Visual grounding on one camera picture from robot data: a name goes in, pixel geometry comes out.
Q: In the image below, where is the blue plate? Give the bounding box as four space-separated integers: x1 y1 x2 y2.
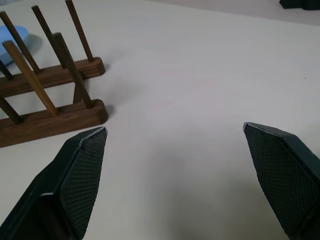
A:
0 25 42 67

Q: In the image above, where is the wooden dish rack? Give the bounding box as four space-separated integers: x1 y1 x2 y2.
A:
0 0 109 149

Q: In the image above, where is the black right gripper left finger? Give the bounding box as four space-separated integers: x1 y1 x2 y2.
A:
0 126 109 240

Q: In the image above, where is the dark object at table edge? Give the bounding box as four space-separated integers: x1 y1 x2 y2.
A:
279 0 320 11

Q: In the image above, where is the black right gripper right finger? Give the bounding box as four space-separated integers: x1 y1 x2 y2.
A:
242 121 320 240

